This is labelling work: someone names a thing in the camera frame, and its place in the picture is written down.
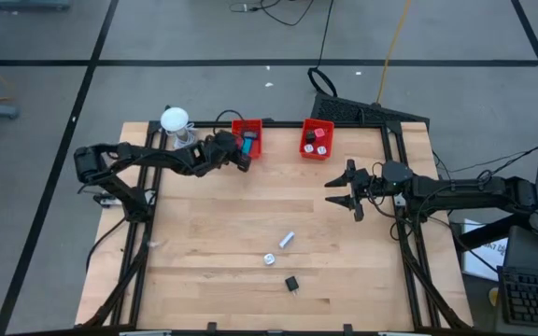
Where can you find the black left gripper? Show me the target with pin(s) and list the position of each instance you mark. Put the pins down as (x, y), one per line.
(220, 156)

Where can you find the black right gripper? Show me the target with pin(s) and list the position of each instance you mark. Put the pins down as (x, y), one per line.
(369, 184)

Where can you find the teal USB stick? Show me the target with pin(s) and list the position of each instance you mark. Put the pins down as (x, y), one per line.
(248, 146)

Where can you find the white wall charger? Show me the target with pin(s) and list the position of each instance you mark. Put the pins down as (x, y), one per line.
(321, 150)
(308, 149)

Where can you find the red plastic basket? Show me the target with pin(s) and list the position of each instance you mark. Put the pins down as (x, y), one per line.
(329, 140)
(257, 150)

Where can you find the dark round knob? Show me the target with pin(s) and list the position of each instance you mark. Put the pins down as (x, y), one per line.
(311, 136)

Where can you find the white and purple round adapter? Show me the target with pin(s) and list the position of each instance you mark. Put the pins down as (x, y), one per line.
(269, 259)

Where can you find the black wall charger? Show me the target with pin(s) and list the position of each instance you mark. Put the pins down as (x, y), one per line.
(291, 283)

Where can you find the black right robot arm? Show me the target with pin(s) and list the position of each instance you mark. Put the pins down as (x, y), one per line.
(460, 189)

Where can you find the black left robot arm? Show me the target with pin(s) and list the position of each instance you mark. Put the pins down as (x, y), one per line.
(157, 158)

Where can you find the white mushroom table lamp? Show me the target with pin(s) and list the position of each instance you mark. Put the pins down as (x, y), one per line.
(174, 119)

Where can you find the black perforated panel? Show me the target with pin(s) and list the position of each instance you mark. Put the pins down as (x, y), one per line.
(344, 109)

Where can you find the white paper sheet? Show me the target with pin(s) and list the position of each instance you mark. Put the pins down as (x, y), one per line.
(484, 261)

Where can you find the yellow round object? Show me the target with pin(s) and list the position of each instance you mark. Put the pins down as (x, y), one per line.
(494, 297)

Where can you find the black computer keyboard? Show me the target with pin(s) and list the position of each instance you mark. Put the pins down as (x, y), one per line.
(535, 298)

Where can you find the black aluminium table frame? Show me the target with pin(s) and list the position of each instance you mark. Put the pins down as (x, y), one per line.
(206, 124)

